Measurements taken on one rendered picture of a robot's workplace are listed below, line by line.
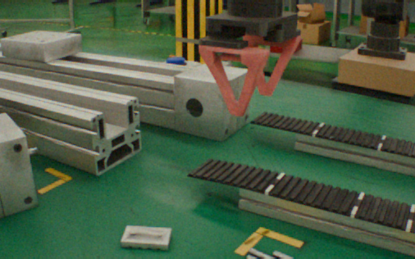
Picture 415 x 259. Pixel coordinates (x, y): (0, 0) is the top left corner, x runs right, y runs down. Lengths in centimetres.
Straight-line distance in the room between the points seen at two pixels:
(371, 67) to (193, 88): 48
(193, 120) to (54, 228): 31
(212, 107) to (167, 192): 18
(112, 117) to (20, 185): 19
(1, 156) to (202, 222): 24
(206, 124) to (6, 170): 33
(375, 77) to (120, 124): 62
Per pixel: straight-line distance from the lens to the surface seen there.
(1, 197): 54
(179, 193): 55
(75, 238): 49
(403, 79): 102
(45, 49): 92
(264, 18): 43
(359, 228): 49
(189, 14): 402
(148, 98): 75
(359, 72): 105
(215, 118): 69
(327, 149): 66
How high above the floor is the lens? 106
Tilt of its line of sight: 22 degrees down
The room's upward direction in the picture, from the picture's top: straight up
